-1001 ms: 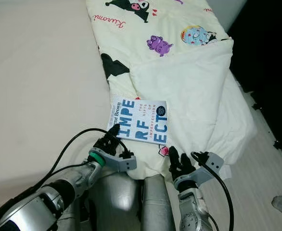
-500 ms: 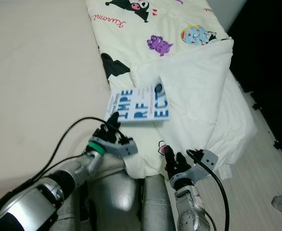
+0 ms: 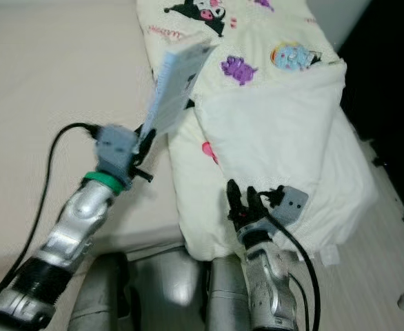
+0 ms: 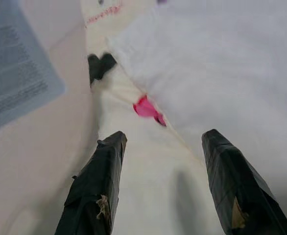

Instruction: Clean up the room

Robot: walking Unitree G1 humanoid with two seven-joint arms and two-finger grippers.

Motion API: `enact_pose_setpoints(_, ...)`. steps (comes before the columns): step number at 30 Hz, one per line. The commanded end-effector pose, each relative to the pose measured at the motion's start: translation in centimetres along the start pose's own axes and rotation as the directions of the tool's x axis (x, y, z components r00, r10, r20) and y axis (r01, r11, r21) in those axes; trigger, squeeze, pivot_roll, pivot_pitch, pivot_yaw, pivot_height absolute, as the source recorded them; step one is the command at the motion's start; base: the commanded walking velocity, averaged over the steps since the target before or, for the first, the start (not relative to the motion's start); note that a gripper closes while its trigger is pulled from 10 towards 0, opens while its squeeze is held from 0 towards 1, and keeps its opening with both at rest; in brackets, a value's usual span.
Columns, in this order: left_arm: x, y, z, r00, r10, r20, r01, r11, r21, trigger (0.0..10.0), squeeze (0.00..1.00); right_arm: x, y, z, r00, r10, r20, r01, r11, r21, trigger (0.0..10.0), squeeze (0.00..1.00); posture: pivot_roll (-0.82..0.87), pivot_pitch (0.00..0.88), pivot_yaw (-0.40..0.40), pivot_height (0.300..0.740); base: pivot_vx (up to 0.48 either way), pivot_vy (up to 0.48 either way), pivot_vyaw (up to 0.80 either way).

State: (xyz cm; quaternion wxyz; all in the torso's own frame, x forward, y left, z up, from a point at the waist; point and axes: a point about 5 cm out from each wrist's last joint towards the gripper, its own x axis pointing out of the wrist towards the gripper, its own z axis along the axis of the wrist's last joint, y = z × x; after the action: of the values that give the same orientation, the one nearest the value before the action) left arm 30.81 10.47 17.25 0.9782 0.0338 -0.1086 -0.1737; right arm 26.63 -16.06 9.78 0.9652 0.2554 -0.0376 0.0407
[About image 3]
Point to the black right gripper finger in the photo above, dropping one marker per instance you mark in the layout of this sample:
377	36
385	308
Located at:
236	200
254	202

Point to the white book blue lettering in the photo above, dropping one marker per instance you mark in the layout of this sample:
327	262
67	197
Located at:
181	76

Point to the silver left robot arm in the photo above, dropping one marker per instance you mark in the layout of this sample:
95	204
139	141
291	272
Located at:
85	221

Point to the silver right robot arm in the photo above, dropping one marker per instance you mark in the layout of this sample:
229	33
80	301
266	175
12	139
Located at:
267	283

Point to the cream cartoon print blanket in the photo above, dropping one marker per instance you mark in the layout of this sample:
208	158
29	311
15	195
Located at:
285	138

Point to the grey robot right leg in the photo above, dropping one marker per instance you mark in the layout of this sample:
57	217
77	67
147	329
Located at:
226	296

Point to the cream bed mattress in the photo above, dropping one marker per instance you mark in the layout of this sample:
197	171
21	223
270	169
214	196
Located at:
50	83

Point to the black wardrobe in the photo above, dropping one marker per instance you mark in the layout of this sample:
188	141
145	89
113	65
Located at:
388	62

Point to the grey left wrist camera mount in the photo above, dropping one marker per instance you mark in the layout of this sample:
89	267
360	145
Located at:
116	148

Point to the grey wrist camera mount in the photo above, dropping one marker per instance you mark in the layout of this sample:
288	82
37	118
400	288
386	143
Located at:
291	203
116	148

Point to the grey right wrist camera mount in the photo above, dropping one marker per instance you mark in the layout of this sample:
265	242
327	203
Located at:
291	203

